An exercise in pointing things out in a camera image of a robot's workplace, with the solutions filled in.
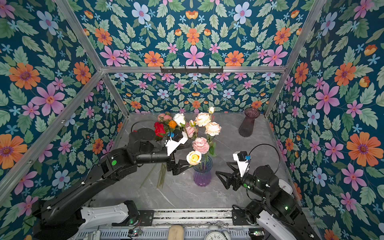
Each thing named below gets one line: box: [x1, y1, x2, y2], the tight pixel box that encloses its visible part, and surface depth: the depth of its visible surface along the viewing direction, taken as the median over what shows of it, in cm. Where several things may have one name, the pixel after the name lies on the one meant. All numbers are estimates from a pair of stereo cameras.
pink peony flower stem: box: [192, 137, 210, 170], surface depth 64 cm
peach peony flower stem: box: [195, 106, 222, 142], surface depth 66 cm
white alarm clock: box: [204, 225, 231, 240], surface depth 67 cm
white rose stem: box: [173, 113, 189, 140], surface depth 63 cm
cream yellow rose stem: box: [186, 150, 202, 170], surface depth 48 cm
